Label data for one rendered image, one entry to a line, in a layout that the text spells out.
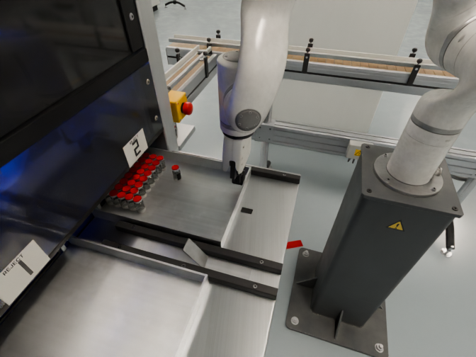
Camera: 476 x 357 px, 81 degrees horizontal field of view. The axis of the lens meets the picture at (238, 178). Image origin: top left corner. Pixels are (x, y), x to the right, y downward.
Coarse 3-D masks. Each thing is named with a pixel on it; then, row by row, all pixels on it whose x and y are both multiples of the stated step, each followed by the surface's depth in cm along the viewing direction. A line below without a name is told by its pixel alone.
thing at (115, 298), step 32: (64, 256) 62; (96, 256) 62; (128, 256) 60; (32, 288) 57; (64, 288) 57; (96, 288) 57; (128, 288) 57; (160, 288) 57; (192, 288) 57; (32, 320) 52; (64, 320) 52; (96, 320) 52; (128, 320) 52; (160, 320) 52; (192, 320) 51; (0, 352) 49; (32, 352) 49; (64, 352) 49; (96, 352) 49; (128, 352) 49; (160, 352) 49
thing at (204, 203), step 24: (168, 168) 84; (192, 168) 84; (216, 168) 83; (168, 192) 76; (192, 192) 76; (216, 192) 76; (240, 192) 72; (96, 216) 70; (120, 216) 66; (144, 216) 70; (168, 216) 70; (192, 216) 70; (216, 216) 70; (216, 240) 61
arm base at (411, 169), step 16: (416, 128) 71; (400, 144) 78; (416, 144) 73; (432, 144) 70; (448, 144) 70; (384, 160) 88; (400, 160) 78; (416, 160) 75; (432, 160) 73; (384, 176) 83; (400, 176) 80; (416, 176) 78; (432, 176) 81; (400, 192) 79; (416, 192) 78; (432, 192) 78
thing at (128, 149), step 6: (138, 132) 68; (132, 138) 66; (138, 138) 68; (144, 138) 71; (126, 144) 64; (144, 144) 72; (126, 150) 65; (132, 150) 67; (138, 150) 69; (144, 150) 72; (126, 156) 65; (132, 156) 67; (138, 156) 70; (132, 162) 68
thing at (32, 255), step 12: (24, 252) 44; (36, 252) 47; (12, 264) 43; (36, 264) 47; (0, 276) 41; (12, 276) 43; (24, 276) 45; (0, 288) 42; (12, 288) 44; (12, 300) 44
